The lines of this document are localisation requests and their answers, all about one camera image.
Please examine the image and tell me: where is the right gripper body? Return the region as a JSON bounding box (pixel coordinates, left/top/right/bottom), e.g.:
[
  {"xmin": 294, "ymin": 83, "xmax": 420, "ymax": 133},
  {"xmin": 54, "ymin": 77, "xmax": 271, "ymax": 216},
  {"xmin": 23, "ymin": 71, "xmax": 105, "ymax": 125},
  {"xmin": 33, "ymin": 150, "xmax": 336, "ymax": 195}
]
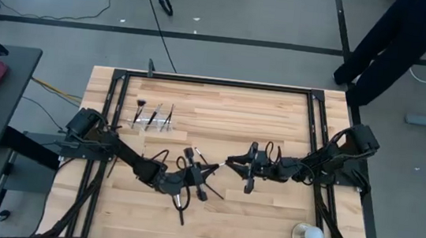
[{"xmin": 242, "ymin": 140, "xmax": 303, "ymax": 200}]

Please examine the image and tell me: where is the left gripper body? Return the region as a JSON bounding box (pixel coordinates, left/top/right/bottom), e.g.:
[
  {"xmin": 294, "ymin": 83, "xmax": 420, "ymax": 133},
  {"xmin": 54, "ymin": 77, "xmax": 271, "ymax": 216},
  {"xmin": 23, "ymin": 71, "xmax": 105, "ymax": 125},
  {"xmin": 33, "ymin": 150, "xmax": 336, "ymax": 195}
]
[{"xmin": 155, "ymin": 143, "xmax": 215, "ymax": 203}]

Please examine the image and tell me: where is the large round-head makeup brush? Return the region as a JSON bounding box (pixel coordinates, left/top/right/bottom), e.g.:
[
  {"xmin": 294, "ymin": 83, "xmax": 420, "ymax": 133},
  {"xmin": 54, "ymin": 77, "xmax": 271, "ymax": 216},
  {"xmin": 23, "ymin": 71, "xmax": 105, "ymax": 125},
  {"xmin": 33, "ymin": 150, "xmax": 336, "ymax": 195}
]
[{"xmin": 171, "ymin": 193, "xmax": 189, "ymax": 227}]

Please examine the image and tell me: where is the black flat-head makeup brush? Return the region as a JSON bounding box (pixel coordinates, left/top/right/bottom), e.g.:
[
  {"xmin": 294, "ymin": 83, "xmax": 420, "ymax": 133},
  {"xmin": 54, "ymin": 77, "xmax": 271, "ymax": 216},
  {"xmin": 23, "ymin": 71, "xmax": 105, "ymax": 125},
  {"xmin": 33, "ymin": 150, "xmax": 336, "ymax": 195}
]
[{"xmin": 130, "ymin": 98, "xmax": 148, "ymax": 131}]

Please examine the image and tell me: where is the clear acrylic brush organizer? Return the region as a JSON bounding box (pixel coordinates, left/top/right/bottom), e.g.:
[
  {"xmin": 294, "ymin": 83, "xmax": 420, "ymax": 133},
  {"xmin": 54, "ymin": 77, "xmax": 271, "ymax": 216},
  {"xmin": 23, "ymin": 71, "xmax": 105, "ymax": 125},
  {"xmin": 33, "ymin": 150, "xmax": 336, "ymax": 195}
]
[{"xmin": 129, "ymin": 113, "xmax": 177, "ymax": 136}]

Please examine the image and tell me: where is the person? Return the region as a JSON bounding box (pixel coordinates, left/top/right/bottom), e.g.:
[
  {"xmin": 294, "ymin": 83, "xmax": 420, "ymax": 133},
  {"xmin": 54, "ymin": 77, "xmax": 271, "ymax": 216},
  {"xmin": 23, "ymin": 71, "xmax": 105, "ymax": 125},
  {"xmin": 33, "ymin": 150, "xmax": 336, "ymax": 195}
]
[{"xmin": 329, "ymin": 0, "xmax": 426, "ymax": 115}]

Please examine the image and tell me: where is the black aluminium table frame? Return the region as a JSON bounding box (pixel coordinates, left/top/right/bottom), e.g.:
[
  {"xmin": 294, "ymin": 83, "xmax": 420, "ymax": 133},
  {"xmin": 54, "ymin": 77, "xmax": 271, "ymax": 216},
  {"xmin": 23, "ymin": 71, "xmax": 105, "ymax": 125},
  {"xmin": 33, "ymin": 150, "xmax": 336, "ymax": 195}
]
[{"xmin": 35, "ymin": 61, "xmax": 389, "ymax": 238}]

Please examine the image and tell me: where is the long black floor cable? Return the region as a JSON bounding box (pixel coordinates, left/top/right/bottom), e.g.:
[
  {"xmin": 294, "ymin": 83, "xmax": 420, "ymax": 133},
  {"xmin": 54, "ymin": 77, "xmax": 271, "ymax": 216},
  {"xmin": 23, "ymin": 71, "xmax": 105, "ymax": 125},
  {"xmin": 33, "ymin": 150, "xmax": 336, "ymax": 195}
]
[{"xmin": 131, "ymin": 0, "xmax": 186, "ymax": 75}]

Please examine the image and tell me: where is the black strap loop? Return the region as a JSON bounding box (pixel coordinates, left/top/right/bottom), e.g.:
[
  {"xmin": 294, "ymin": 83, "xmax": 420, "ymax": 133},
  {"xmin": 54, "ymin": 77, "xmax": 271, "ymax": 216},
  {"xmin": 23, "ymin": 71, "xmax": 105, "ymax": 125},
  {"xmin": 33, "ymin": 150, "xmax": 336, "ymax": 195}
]
[{"xmin": 151, "ymin": 0, "xmax": 175, "ymax": 17}]

